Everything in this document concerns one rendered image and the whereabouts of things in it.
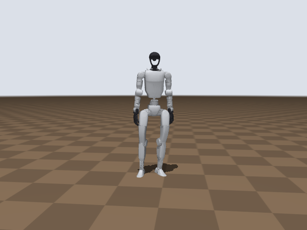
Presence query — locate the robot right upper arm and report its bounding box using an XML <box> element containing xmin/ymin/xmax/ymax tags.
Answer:
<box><xmin>136</xmin><ymin>71</ymin><xmax>145</xmax><ymax>96</ymax></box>

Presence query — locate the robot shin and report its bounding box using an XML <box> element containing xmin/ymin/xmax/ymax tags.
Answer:
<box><xmin>139</xmin><ymin>142</ymin><xmax>146</xmax><ymax>171</ymax></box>
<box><xmin>156</xmin><ymin>142</ymin><xmax>166</xmax><ymax>170</ymax></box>

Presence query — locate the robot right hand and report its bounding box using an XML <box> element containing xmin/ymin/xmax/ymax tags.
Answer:
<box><xmin>133</xmin><ymin>109</ymin><xmax>139</xmax><ymax>126</ymax></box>

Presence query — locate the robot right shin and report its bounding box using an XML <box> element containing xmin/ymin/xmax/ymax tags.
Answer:
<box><xmin>139</xmin><ymin>142</ymin><xmax>146</xmax><ymax>171</ymax></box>

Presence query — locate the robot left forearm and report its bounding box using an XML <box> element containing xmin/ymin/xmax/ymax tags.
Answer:
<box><xmin>166</xmin><ymin>90</ymin><xmax>174</xmax><ymax>111</ymax></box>

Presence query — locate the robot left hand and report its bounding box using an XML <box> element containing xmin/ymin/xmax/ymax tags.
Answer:
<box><xmin>168</xmin><ymin>108</ymin><xmax>174</xmax><ymax>124</ymax></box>

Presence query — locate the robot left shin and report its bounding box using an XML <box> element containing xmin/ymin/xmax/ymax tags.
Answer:
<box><xmin>156</xmin><ymin>142</ymin><xmax>166</xmax><ymax>170</ymax></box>

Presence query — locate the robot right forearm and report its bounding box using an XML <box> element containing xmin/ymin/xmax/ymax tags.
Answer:
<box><xmin>133</xmin><ymin>90</ymin><xmax>141</xmax><ymax>112</ymax></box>

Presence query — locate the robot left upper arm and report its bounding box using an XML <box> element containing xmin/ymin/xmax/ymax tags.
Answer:
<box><xmin>164</xmin><ymin>71</ymin><xmax>172</xmax><ymax>96</ymax></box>

